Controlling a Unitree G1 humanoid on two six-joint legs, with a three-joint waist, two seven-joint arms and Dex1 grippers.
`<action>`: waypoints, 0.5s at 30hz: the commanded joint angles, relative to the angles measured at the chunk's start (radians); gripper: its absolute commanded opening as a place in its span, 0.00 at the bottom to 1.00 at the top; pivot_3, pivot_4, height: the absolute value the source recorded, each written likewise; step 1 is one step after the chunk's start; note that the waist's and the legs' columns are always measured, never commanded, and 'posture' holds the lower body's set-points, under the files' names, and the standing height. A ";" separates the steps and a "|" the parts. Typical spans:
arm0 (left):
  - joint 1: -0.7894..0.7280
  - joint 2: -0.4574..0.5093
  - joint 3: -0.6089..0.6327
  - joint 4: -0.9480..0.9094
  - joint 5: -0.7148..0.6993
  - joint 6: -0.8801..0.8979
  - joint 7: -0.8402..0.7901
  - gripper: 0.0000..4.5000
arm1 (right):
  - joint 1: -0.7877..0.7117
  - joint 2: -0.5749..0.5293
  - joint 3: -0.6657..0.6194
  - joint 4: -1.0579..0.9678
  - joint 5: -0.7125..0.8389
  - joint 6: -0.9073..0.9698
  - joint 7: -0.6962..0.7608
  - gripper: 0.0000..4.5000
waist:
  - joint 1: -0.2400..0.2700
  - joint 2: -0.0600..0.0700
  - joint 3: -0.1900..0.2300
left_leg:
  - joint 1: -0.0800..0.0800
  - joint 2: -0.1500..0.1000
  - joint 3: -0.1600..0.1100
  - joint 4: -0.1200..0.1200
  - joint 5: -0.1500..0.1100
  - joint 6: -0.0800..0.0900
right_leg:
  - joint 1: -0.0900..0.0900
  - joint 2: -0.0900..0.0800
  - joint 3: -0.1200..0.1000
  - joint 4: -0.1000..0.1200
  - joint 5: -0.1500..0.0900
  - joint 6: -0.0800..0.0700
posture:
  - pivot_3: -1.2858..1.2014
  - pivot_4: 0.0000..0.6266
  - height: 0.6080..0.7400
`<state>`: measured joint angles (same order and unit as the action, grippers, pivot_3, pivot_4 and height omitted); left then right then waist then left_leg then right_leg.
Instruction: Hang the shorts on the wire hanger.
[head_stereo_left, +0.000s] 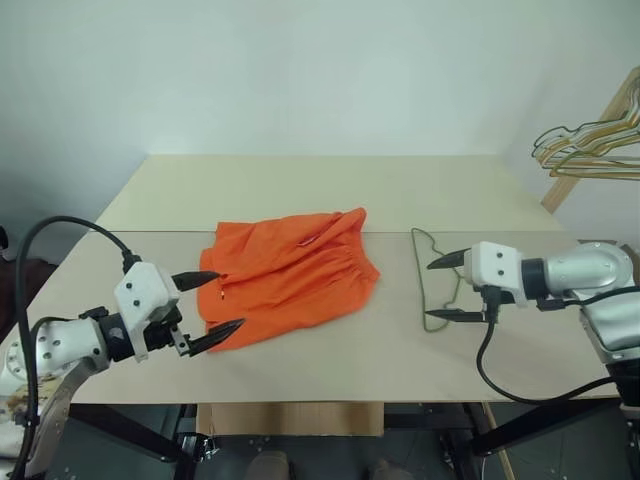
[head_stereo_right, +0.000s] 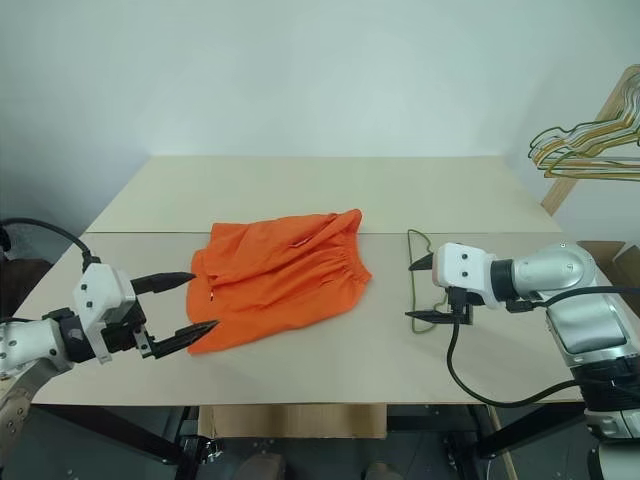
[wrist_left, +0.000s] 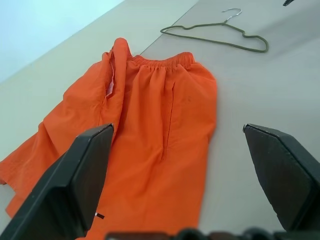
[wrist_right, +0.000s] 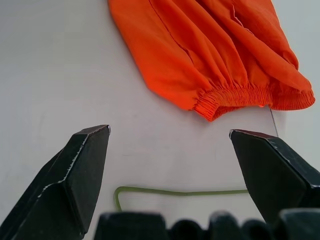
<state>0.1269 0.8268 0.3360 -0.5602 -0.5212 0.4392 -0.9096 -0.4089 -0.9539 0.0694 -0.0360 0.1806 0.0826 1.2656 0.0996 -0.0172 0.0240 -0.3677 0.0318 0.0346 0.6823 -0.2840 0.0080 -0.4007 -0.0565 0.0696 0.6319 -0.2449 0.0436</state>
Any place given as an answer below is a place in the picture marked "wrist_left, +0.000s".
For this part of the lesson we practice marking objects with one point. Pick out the orange shorts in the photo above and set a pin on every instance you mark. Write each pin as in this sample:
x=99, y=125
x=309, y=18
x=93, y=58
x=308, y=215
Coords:
x=155, y=112

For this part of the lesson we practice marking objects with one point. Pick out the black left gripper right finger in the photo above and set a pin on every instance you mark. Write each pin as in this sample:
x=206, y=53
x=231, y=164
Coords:
x=287, y=175

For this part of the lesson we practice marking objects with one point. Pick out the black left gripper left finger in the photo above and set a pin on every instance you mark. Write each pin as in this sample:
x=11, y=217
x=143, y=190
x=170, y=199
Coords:
x=62, y=180

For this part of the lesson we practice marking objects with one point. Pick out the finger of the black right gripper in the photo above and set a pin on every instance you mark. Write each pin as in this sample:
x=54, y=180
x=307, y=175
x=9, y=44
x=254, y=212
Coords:
x=288, y=2

